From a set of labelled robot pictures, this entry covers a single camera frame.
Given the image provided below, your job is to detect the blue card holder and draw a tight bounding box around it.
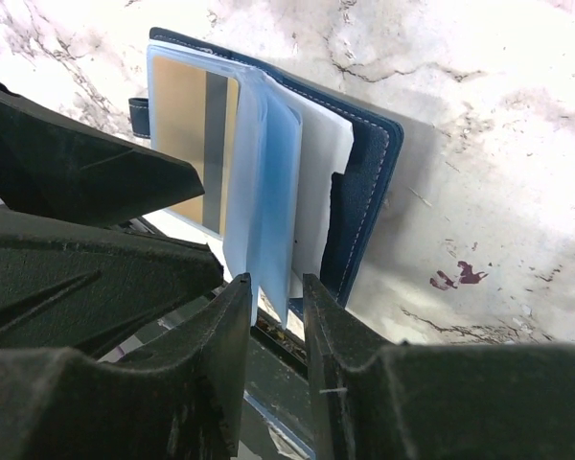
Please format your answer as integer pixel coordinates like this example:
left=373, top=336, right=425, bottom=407
left=129, top=27, right=403, bottom=324

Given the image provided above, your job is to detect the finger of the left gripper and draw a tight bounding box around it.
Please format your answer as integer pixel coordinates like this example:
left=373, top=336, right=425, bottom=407
left=0, top=82, right=204, bottom=225
left=0, top=208, right=223, bottom=357

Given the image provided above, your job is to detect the gold card with stripe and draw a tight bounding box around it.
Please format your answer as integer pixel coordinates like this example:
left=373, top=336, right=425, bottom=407
left=149, top=56, right=240, bottom=235

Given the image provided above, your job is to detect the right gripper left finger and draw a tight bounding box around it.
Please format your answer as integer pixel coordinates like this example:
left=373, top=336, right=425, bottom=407
left=95, top=271, right=253, bottom=460

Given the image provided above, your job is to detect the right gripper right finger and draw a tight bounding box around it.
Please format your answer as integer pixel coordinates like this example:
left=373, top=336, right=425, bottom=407
left=303, top=274, right=408, bottom=459

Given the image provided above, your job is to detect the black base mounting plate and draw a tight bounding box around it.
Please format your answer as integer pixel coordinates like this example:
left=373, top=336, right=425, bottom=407
left=239, top=311, right=315, bottom=459

